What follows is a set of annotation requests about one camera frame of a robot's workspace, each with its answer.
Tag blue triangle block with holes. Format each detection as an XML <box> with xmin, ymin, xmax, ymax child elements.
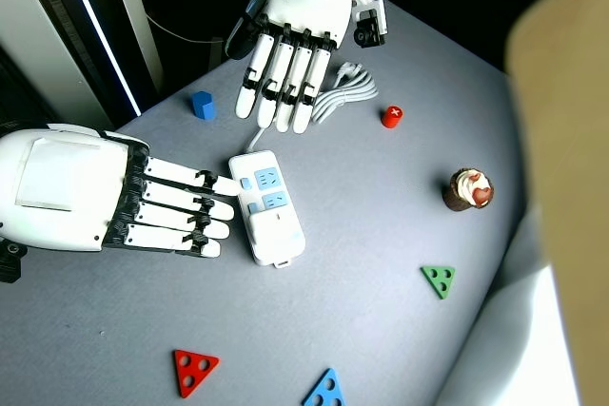
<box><xmin>302</xmin><ymin>367</ymin><xmax>347</xmax><ymax>406</ymax></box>

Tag black round base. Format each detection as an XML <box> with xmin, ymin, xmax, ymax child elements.
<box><xmin>147</xmin><ymin>0</ymin><xmax>261</xmax><ymax>46</ymax></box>

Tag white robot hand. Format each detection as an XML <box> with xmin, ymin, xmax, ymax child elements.
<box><xmin>0</xmin><ymin>123</ymin><xmax>245</xmax><ymax>260</ymax></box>
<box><xmin>226</xmin><ymin>0</ymin><xmax>356</xmax><ymax>135</ymax></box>

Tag tan blurred panel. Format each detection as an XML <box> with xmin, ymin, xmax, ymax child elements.
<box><xmin>503</xmin><ymin>0</ymin><xmax>609</xmax><ymax>406</ymax></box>

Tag toy cupcake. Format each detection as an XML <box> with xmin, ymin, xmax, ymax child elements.
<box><xmin>442</xmin><ymin>166</ymin><xmax>495</xmax><ymax>213</ymax></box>

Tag black wrist camera white bracket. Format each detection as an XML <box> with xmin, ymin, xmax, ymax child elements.
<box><xmin>353</xmin><ymin>1</ymin><xmax>389</xmax><ymax>49</ymax></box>

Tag red cylinder block white cross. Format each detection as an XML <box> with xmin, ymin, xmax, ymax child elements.
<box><xmin>380</xmin><ymin>105</ymin><xmax>404</xmax><ymax>129</ymax></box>

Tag white power strip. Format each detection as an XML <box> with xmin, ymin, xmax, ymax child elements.
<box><xmin>227</xmin><ymin>149</ymin><xmax>306</xmax><ymax>268</ymax></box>

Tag coiled grey power cable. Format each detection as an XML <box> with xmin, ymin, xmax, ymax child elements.
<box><xmin>245</xmin><ymin>62</ymin><xmax>380</xmax><ymax>150</ymax></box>

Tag grey table cloth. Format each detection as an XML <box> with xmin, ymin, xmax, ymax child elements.
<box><xmin>0</xmin><ymin>0</ymin><xmax>543</xmax><ymax>406</ymax></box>

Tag blue hexagonal block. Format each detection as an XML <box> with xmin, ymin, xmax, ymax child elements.
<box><xmin>191</xmin><ymin>90</ymin><xmax>217</xmax><ymax>121</ymax></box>

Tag red triangle block with holes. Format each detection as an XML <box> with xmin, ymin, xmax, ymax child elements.
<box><xmin>172</xmin><ymin>349</ymin><xmax>221</xmax><ymax>400</ymax></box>

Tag white column with light strip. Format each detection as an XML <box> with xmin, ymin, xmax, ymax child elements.
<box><xmin>0</xmin><ymin>0</ymin><xmax>166</xmax><ymax>131</ymax></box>

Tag green triangle block with holes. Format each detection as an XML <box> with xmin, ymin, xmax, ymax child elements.
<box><xmin>420</xmin><ymin>264</ymin><xmax>457</xmax><ymax>300</ymax></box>

